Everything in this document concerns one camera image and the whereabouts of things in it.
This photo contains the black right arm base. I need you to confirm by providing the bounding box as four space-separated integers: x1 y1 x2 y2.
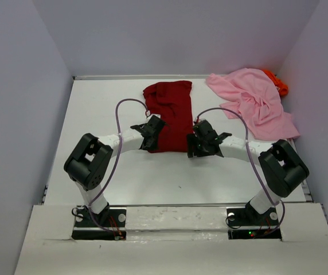
225 207 282 240

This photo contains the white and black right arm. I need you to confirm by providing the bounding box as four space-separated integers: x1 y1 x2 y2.
186 120 310 229

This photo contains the white cardboard front cover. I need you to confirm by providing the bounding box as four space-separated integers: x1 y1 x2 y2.
15 203 328 274

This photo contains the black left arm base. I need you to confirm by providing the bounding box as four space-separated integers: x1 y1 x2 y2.
71 206 127 241

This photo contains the pink t shirt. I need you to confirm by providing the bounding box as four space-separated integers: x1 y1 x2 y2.
205 68 300 141

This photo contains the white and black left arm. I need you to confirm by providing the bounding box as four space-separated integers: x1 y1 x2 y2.
64 115 166 231

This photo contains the dark red t shirt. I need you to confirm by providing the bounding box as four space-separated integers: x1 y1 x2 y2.
143 80 193 153

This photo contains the white back table rail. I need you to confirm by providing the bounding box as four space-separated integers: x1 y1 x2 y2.
72 74 208 81

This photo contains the orange cloth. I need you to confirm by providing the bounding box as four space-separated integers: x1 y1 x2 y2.
261 69 288 99

